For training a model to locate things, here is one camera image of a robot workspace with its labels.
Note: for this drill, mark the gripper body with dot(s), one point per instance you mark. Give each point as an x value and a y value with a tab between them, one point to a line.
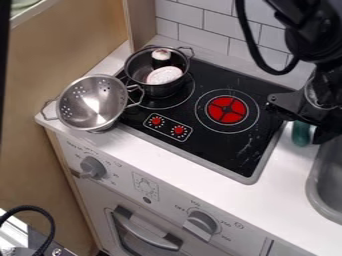
318	100

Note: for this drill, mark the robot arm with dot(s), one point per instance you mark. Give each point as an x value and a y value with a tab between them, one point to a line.
314	30

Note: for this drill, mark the silver pot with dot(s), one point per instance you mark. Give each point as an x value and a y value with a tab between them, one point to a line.
135	68

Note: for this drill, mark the blue toy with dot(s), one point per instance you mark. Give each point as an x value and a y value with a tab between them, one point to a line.
302	134

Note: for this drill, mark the toy sink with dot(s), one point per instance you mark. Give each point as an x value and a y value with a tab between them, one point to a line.
327	180

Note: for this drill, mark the toy stove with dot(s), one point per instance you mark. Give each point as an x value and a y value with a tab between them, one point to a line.
222	140

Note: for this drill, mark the white round toy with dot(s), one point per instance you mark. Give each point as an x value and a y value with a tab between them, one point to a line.
164	75

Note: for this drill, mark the white and brown toy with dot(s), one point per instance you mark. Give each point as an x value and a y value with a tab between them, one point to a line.
160	55

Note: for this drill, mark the silver strainer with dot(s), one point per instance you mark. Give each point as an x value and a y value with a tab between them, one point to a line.
91	101

